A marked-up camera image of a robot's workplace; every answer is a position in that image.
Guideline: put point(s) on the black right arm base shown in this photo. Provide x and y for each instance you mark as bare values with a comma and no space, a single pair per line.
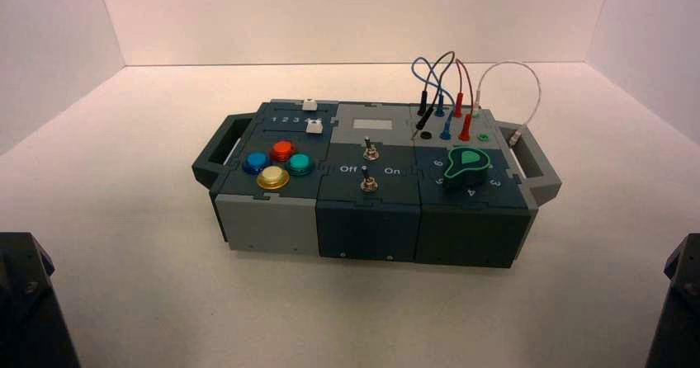
681,322

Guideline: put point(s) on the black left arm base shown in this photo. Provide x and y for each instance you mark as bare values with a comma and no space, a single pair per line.
27,311

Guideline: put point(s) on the teal push button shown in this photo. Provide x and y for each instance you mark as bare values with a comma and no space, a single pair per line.
299,163

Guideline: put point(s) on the white slider cap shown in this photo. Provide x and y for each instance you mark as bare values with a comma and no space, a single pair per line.
314,128
310,105

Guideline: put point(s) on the teal and grey control box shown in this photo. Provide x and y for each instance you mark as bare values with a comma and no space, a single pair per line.
366,229

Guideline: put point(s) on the orange push button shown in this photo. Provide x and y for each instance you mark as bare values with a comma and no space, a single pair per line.
283,149

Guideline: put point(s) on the yellow push button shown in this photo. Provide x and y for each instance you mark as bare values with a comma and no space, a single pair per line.
273,177

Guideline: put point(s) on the blue push button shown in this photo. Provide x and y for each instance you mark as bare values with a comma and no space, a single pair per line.
256,161

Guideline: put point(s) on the green rotary knob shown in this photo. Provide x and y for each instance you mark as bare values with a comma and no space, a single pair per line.
465,167

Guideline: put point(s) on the metal toggle switch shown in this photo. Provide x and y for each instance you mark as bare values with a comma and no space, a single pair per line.
369,149
369,184

